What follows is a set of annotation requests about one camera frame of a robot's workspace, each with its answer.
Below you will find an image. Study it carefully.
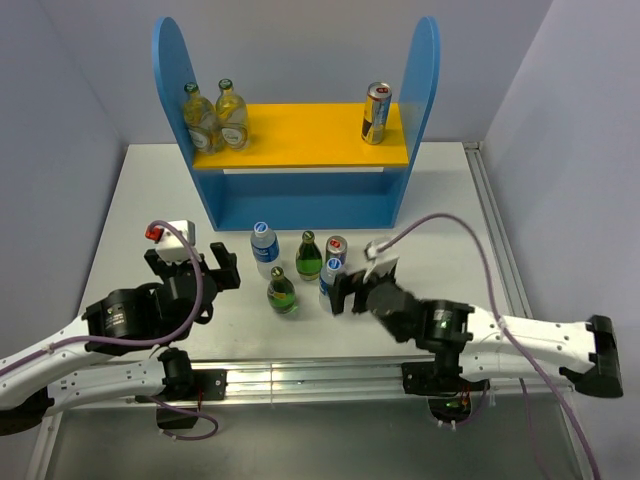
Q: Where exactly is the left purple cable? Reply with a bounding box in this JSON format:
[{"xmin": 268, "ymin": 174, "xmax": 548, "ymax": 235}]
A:
[{"xmin": 0, "ymin": 220, "xmax": 205, "ymax": 381}]

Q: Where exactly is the Pocari Sweat plastic bottle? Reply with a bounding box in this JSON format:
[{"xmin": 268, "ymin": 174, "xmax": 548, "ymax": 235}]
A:
[
  {"xmin": 319, "ymin": 257, "xmax": 345, "ymax": 314},
  {"xmin": 250, "ymin": 221, "xmax": 280, "ymax": 281}
]

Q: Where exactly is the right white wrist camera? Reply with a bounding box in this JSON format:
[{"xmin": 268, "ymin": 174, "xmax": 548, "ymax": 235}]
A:
[{"xmin": 363, "ymin": 237, "xmax": 399, "ymax": 283}]

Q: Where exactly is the blue and yellow wooden shelf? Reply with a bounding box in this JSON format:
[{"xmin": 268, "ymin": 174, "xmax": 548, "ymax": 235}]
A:
[{"xmin": 152, "ymin": 16, "xmax": 441, "ymax": 231}]

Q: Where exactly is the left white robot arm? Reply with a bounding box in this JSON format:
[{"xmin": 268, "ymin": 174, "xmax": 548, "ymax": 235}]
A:
[{"xmin": 1, "ymin": 242, "xmax": 241, "ymax": 436}]

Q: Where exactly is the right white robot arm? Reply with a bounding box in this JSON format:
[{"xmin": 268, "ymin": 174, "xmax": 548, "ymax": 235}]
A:
[{"xmin": 328, "ymin": 267, "xmax": 623, "ymax": 398}]

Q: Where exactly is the Red Bull can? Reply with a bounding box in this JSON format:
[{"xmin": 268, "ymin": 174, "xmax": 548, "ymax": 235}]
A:
[
  {"xmin": 361, "ymin": 82, "xmax": 392, "ymax": 145},
  {"xmin": 325, "ymin": 235, "xmax": 348, "ymax": 265}
]

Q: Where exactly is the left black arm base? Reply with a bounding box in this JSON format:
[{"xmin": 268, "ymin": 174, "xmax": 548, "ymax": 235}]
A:
[{"xmin": 133, "ymin": 367, "xmax": 229, "ymax": 432}]

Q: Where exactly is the yellow drink glass bottle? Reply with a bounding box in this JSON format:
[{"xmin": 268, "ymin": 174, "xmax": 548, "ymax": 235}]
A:
[
  {"xmin": 182, "ymin": 82, "xmax": 224, "ymax": 155},
  {"xmin": 215, "ymin": 78, "xmax": 249, "ymax": 151}
]

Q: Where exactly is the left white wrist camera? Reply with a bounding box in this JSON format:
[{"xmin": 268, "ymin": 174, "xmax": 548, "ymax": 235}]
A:
[{"xmin": 145, "ymin": 220, "xmax": 198, "ymax": 264}]

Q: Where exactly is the green glass bottle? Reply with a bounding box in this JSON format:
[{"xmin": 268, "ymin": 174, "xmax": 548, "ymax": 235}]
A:
[
  {"xmin": 296, "ymin": 230, "xmax": 323, "ymax": 281},
  {"xmin": 267, "ymin": 266, "xmax": 297, "ymax": 314}
]

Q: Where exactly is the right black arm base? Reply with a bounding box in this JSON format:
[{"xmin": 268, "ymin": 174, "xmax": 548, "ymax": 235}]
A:
[{"xmin": 401, "ymin": 362, "xmax": 490, "ymax": 431}]

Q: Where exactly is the left yellow drink glass bottle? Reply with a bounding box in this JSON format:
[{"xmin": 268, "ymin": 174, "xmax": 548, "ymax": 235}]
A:
[{"xmin": 182, "ymin": 82, "xmax": 224, "ymax": 155}]

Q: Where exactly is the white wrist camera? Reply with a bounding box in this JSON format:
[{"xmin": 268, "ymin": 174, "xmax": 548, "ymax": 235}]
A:
[
  {"xmin": 145, "ymin": 220, "xmax": 198, "ymax": 264},
  {"xmin": 363, "ymin": 237, "xmax": 399, "ymax": 283}
]

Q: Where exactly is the aluminium mounting rail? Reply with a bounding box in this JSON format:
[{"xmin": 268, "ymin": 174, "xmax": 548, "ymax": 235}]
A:
[{"xmin": 24, "ymin": 140, "xmax": 601, "ymax": 480}]

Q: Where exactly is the right yellow drink glass bottle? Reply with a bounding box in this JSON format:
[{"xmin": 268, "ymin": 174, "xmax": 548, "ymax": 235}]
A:
[{"xmin": 215, "ymin": 78, "xmax": 249, "ymax": 151}]

